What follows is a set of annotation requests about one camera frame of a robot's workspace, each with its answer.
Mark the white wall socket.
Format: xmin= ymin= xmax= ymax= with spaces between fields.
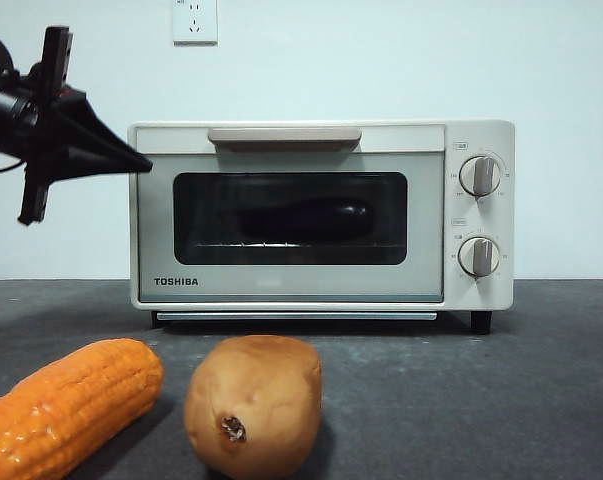
xmin=172 ymin=0 xmax=218 ymax=48

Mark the black oven foot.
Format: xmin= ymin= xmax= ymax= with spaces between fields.
xmin=469 ymin=310 xmax=493 ymax=335

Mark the cream oven knob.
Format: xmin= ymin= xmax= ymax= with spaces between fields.
xmin=458 ymin=154 xmax=503 ymax=198
xmin=456 ymin=236 xmax=502 ymax=280

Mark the silver oven crumb tray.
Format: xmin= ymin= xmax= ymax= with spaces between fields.
xmin=153 ymin=310 xmax=438 ymax=323

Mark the dark purple eggplant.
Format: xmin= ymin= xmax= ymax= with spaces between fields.
xmin=235 ymin=197 xmax=376 ymax=246

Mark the cream Toshiba toaster oven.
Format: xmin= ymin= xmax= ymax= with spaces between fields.
xmin=127 ymin=119 xmax=516 ymax=335

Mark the orange corn cob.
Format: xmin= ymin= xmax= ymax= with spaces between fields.
xmin=0 ymin=338 xmax=164 ymax=480

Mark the brown potato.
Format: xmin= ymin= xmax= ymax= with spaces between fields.
xmin=182 ymin=334 xmax=323 ymax=480

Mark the metal oven rack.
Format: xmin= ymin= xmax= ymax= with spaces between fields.
xmin=190 ymin=240 xmax=405 ymax=251

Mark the glass oven door with handle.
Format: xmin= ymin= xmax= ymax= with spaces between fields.
xmin=134 ymin=126 xmax=446 ymax=304

